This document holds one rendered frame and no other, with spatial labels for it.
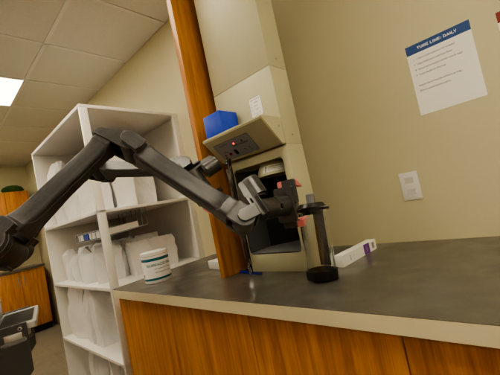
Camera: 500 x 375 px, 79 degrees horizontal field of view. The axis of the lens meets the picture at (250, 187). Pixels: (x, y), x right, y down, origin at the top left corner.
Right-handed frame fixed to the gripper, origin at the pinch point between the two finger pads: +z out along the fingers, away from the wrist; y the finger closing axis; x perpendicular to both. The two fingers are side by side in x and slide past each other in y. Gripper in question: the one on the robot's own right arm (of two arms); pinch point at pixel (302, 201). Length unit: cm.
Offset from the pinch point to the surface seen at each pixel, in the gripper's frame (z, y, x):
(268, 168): 13.9, 15.0, 21.8
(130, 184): 13, 31, 136
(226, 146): 3.2, 26.6, 31.7
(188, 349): -15, -48, 55
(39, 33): -17, 144, 169
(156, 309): -15, -34, 73
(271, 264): 12.1, -22.6, 27.9
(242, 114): 10.9, 38.9, 27.3
